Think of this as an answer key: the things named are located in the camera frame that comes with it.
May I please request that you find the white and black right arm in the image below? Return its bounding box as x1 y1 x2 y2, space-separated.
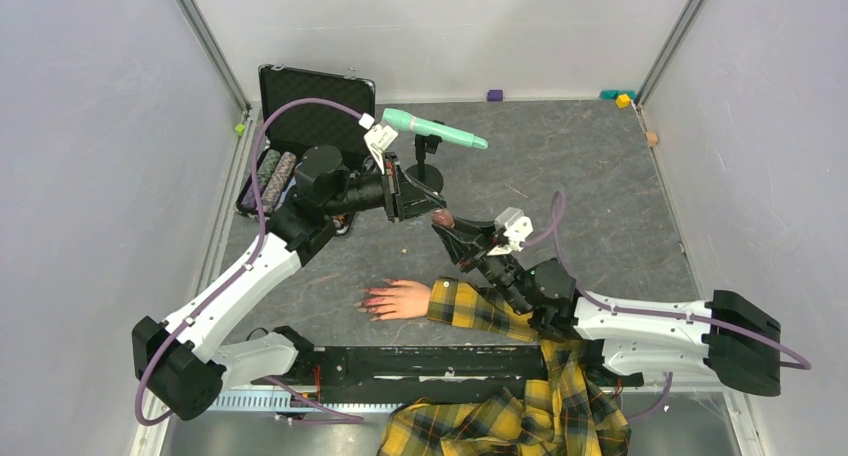
431 208 781 397

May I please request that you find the pink nail polish bottle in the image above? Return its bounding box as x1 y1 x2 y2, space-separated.
430 208 456 229

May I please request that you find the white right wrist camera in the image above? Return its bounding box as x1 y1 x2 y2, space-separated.
487 207 534 256

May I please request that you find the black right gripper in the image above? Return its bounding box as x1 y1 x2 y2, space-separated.
433 213 532 316

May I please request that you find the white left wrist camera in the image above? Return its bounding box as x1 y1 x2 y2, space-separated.
358 113 398 174

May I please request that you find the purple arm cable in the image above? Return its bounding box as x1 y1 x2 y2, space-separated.
523 189 813 371
134 97 366 428

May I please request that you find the teal block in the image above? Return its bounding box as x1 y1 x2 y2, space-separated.
599 89 637 100

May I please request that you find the yellow cube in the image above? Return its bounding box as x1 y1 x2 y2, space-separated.
615 93 632 109

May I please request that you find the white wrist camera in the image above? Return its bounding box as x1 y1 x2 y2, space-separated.
358 113 398 174
487 207 534 256

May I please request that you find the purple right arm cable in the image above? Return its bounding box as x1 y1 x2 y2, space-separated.
523 189 813 371

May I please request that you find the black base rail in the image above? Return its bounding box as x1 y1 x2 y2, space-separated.
280 345 547 404

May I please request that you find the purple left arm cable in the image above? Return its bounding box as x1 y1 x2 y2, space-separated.
134 97 366 428

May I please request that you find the black poker chip case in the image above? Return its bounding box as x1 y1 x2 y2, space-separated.
258 64 376 189

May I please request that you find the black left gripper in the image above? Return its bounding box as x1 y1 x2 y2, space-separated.
324 153 447 224

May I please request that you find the mannequin hand with stained nails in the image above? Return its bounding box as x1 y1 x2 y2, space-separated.
355 279 431 321

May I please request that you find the mint green microphone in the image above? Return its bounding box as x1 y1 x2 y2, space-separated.
382 108 488 150

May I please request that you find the black microphone stand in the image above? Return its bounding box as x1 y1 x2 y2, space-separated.
409 117 444 193

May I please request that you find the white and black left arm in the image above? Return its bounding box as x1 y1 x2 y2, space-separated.
132 146 446 426

